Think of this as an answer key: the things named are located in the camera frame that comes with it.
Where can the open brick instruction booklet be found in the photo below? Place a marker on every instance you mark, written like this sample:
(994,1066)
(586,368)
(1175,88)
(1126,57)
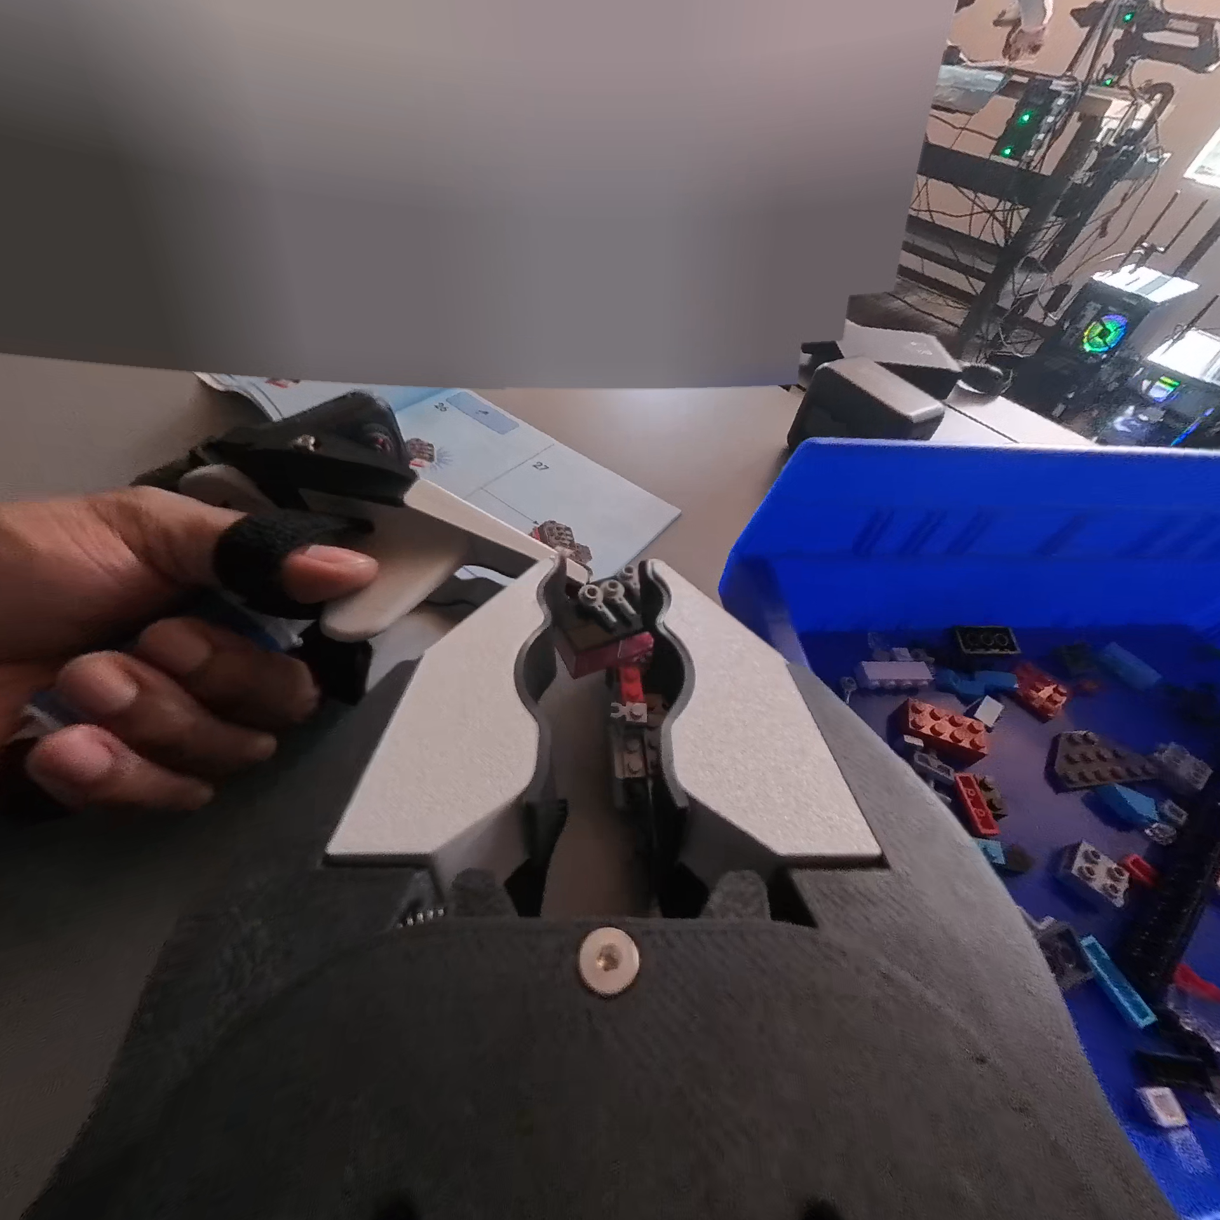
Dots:
(572,477)

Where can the black robot workstation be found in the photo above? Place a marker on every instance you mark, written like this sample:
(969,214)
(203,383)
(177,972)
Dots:
(1025,115)

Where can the flat black power adapter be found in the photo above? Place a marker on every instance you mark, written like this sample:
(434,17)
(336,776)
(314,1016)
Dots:
(905,353)

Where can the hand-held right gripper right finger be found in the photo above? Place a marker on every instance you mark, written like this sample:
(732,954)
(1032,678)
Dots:
(772,763)

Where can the pile of loose toy bricks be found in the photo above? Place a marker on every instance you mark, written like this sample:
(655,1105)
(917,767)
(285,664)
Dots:
(954,730)

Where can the black cube-shaped device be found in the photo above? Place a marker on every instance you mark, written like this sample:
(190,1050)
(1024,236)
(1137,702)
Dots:
(858,410)

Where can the large blue plastic bin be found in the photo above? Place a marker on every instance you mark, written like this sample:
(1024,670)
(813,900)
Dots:
(905,534)

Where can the grey black toy brick spaceship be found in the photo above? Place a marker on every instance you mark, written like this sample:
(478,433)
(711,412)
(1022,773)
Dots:
(635,753)

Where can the grey desk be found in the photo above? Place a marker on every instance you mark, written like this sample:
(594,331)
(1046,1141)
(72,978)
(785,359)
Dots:
(96,429)

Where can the person's left hand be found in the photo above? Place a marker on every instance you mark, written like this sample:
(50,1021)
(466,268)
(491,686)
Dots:
(96,573)

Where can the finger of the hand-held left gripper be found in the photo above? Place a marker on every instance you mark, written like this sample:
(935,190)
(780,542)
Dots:
(429,543)

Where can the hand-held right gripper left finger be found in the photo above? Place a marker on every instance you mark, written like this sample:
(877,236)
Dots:
(448,763)

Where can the black and red brick assembly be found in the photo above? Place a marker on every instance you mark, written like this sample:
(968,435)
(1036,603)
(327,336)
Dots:
(610,649)

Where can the computer tower with lit fan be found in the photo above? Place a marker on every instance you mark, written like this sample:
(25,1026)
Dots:
(1177,382)
(1106,334)

